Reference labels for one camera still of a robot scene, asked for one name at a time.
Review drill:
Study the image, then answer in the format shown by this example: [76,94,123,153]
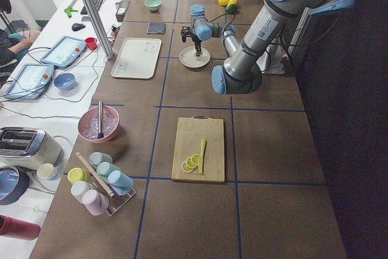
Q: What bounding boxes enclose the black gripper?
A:
[180,26,202,54]

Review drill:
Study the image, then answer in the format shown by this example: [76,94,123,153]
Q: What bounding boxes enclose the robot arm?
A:
[181,0,355,95]

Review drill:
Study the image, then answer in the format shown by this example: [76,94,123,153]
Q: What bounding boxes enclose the white bear tray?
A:
[111,38,162,79]

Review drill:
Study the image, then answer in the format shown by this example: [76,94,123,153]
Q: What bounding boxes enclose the white round plate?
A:
[179,46,210,69]

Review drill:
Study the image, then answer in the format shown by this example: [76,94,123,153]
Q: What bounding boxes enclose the grey folded cloth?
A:
[147,22,166,35]

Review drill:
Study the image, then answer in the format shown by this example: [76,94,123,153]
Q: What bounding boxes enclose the green avocado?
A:
[225,4,238,15]

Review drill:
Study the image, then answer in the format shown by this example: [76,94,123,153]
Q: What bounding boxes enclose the yellow lemon upper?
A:
[218,0,229,7]

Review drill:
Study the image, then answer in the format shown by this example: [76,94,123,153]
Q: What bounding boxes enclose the green bowl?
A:
[144,0,162,12]

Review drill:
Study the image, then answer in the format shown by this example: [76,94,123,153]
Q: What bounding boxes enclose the wooden cutting board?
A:
[171,116,226,183]

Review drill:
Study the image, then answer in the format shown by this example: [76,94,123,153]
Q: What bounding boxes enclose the small black box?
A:
[115,0,130,22]

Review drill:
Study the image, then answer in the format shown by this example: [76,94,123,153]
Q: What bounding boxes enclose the red mug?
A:
[84,37,98,50]

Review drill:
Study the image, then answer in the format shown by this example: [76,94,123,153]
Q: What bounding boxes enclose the yellow-green plastic knife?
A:
[198,139,207,173]

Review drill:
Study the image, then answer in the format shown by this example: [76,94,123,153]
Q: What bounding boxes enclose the lemon slices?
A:
[181,154,201,173]

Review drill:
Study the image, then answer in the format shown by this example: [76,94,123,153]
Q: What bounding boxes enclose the black computer mouse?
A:
[72,23,85,32]

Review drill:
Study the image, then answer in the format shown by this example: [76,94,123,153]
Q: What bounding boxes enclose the pink bowl with ice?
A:
[78,106,120,143]

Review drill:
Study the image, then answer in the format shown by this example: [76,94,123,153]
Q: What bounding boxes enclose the metal tongs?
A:
[97,101,104,139]

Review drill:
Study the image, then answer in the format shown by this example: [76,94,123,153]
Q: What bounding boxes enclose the green clamp tool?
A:
[64,6,78,18]

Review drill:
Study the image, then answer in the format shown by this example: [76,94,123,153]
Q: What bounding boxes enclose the teach pendant far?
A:
[40,36,86,69]

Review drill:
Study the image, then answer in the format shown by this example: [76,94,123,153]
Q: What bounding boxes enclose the teach pendant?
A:
[40,36,86,69]
[4,64,55,100]

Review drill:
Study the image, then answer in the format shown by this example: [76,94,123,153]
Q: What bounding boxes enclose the grey-blue cup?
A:
[89,152,113,167]

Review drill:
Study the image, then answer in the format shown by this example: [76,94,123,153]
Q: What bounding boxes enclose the mint green cup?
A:
[96,162,120,177]

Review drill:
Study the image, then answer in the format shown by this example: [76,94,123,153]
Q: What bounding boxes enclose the light blue cup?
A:
[108,170,134,196]

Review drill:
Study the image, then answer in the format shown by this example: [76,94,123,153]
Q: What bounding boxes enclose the wooden rolling pin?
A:
[75,152,115,197]

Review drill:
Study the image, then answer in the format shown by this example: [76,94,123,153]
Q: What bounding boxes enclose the teach pendant near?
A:
[4,64,55,100]

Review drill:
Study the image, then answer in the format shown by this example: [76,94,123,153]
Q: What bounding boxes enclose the yellow cup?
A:
[67,167,91,184]

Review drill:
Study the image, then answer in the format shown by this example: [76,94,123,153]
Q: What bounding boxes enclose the seated person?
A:
[0,0,42,66]

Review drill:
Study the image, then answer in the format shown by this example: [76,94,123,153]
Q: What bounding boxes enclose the pink cup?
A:
[82,189,109,216]

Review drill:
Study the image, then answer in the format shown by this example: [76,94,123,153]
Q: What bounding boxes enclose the pale white cup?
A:
[71,181,96,203]

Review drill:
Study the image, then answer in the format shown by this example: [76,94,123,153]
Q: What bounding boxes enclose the cream paper cup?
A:
[36,163,60,181]

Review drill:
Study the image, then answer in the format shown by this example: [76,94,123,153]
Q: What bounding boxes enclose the white toaster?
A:
[1,127,62,170]

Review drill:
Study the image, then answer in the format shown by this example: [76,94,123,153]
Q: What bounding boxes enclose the dark blue bowl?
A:
[1,166,30,206]

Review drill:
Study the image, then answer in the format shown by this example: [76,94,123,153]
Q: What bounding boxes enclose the red bottle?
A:
[1,215,41,241]

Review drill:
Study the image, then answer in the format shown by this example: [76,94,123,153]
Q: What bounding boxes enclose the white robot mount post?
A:
[256,44,285,75]

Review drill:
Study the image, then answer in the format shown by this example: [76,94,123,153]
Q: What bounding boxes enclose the aluminium frame post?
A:
[82,0,113,60]

